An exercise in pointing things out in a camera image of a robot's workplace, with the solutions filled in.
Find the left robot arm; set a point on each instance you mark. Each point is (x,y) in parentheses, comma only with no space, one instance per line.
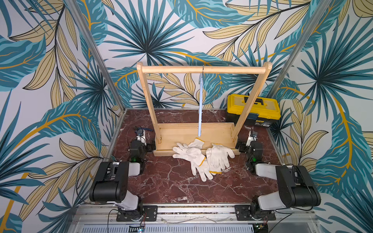
(110,185)

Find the white glove back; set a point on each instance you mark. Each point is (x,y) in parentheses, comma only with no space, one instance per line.
(197,143)

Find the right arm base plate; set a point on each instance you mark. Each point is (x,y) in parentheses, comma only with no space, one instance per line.
(248,212)

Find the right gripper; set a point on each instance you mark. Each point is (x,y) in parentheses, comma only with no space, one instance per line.
(242,146)

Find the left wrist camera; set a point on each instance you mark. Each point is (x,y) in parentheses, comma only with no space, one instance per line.
(141,136)

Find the light blue clip hanger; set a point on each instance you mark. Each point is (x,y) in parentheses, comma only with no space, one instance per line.
(201,83)

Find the white glove bottom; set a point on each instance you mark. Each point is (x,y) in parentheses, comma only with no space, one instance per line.
(205,170)

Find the wooden hanging rack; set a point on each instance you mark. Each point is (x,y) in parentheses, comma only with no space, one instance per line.
(168,135)

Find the yellow black toolbox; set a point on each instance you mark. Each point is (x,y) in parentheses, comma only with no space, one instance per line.
(264,112)

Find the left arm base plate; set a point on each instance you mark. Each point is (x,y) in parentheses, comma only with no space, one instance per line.
(147,213)

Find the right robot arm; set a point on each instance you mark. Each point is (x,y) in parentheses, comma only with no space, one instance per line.
(296,189)

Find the blue handled pliers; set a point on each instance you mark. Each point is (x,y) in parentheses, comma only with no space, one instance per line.
(145,129)

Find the white glove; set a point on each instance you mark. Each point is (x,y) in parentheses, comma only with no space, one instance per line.
(183,151)
(197,143)
(205,170)
(217,158)

